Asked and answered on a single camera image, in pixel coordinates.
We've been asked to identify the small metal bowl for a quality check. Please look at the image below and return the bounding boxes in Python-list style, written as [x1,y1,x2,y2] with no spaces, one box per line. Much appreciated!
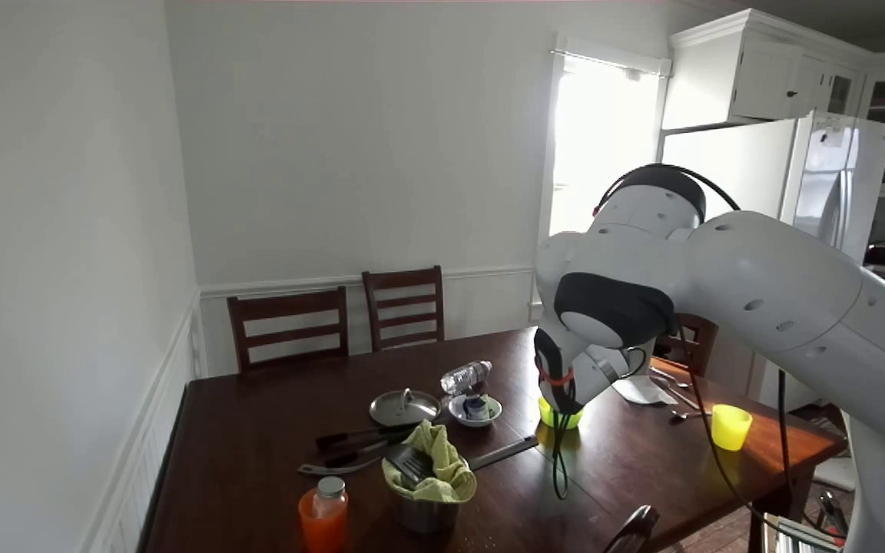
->
[443,391,506,431]

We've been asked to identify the green cup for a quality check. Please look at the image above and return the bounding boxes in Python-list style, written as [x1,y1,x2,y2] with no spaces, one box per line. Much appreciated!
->
[536,395,586,433]

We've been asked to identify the yellow plastic cup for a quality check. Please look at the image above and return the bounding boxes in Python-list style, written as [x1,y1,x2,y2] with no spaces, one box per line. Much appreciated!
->
[707,399,756,455]

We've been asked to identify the clear plastic bottle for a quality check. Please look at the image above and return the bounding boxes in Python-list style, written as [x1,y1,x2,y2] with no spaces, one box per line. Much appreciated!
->
[438,357,498,399]

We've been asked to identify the metal pan lid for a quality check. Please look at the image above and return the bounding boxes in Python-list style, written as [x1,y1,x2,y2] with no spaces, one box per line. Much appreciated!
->
[365,383,443,431]

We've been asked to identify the yellow-green cloth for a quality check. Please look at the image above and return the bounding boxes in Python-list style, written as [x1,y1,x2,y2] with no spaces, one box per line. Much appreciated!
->
[379,416,483,508]

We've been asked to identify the dark table knife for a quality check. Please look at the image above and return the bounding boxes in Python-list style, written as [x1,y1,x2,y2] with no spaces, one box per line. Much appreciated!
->
[467,433,541,472]

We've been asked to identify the black spatula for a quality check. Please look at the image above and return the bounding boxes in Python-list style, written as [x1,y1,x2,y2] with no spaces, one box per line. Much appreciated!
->
[315,424,416,459]

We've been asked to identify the bright window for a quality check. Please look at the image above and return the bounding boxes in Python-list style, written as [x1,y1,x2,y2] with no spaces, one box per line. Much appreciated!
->
[538,43,668,309]

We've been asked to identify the dark ladle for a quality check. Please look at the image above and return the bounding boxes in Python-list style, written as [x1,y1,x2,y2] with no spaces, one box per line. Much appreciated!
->
[296,446,398,483]

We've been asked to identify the white plate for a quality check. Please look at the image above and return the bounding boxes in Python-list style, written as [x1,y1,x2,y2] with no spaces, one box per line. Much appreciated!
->
[616,376,682,407]

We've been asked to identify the silver butter knife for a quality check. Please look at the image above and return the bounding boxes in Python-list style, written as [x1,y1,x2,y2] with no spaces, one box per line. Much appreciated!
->
[653,365,703,395]

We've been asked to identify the orange bottle with white cap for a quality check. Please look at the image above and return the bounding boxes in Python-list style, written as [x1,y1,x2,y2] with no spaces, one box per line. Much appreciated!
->
[296,472,355,553]

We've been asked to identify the white tall cabinet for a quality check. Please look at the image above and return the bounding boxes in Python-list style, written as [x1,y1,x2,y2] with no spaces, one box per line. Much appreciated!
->
[663,5,885,195]

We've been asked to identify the gray metal box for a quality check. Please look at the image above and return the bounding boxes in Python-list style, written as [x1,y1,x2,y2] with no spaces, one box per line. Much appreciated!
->
[763,509,846,553]

